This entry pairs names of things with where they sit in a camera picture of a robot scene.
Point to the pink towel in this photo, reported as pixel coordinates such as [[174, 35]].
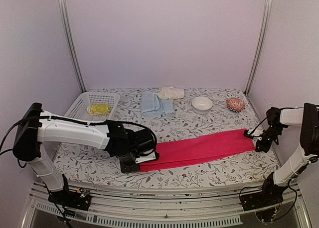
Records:
[[199, 150]]

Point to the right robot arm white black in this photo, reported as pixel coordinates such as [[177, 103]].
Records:
[[303, 123]]

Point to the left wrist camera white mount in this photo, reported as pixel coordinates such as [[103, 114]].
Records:
[[154, 156]]

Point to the green crocodile pattern towel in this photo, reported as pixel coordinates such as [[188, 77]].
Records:
[[99, 109]]

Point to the left aluminium frame post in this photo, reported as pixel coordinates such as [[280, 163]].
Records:
[[71, 45]]

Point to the aluminium front rail base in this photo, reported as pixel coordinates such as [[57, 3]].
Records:
[[207, 207]]

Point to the floral patterned table mat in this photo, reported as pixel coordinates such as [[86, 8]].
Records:
[[85, 164]]

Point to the right aluminium frame post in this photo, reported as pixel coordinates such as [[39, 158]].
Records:
[[260, 43]]

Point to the aluminium frame post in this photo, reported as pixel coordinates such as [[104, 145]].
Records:
[[71, 45], [260, 43]]

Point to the light blue towel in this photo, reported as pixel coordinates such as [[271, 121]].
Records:
[[152, 104]]

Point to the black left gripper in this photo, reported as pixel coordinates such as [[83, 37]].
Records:
[[127, 169]]

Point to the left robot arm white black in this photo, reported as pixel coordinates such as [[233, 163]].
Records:
[[37, 126]]

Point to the red white patterned ball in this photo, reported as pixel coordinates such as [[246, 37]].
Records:
[[235, 105]]

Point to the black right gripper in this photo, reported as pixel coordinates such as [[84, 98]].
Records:
[[264, 147]]

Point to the white plastic basket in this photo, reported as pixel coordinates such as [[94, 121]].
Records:
[[79, 108]]

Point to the cream rolled towel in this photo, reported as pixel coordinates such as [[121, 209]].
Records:
[[170, 93]]

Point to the white ceramic bowl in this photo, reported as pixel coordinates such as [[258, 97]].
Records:
[[201, 105]]

